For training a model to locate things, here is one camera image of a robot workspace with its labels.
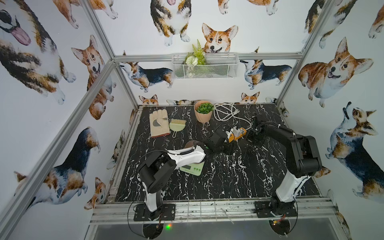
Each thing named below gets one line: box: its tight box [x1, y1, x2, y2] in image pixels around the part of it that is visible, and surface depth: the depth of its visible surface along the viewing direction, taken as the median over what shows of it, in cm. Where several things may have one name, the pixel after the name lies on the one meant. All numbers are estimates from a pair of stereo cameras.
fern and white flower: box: [184, 39, 206, 77], surface depth 84 cm
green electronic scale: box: [178, 161, 205, 176], surface depth 87 cm
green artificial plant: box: [197, 102, 214, 114], surface depth 102 cm
